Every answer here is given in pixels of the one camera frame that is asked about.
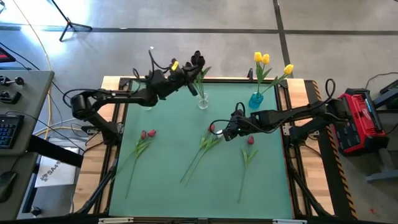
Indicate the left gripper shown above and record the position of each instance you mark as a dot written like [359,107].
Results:
[174,82]

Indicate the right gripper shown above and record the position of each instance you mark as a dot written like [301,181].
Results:
[252,123]

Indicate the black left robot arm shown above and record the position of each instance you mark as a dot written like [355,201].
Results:
[124,96]

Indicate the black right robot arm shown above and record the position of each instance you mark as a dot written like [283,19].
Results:
[298,115]

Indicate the small clear glass vase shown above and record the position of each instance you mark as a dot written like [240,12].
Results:
[203,102]

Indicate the blue glass vase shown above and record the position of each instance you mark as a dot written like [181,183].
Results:
[256,100]

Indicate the large round clear glass vase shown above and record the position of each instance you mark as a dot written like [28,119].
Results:
[147,108]

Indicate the green table mat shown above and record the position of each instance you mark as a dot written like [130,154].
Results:
[211,193]

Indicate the black hazard-striped plate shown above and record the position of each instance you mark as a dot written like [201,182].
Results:
[329,174]

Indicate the black tripod stand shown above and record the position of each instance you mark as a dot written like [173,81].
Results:
[70,26]

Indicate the red battery charger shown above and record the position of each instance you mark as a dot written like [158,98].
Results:
[362,121]

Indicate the black flat bar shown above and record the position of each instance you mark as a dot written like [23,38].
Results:
[54,152]

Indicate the grey metal stand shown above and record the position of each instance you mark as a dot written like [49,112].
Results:
[382,175]

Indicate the grey desk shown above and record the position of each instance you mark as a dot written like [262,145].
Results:
[31,93]

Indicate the white printed box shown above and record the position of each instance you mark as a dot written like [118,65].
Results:
[57,172]

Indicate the black joystick lever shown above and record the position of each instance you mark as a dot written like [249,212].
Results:
[11,81]

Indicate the black desk gadget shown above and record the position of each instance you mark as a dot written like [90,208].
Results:
[9,97]

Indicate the red-lit screen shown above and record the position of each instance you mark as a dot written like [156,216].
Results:
[4,56]

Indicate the black backlit keyboard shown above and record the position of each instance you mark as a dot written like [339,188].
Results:
[9,130]

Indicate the black computer mouse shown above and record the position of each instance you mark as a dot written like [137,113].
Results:
[6,185]

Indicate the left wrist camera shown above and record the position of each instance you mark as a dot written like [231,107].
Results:
[158,75]

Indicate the black metal table frame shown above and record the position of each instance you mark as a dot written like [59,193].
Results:
[126,82]

